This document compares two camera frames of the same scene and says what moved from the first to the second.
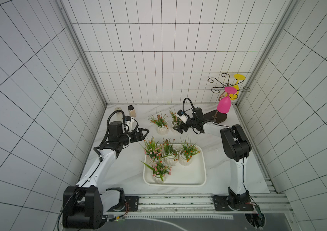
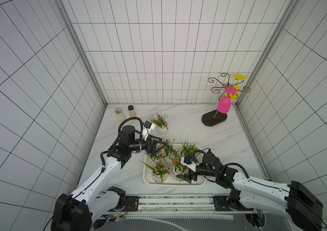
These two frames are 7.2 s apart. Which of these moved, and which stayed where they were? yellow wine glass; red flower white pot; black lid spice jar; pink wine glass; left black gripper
Moved: left black gripper
Stayed: pink wine glass; yellow wine glass; red flower white pot; black lid spice jar
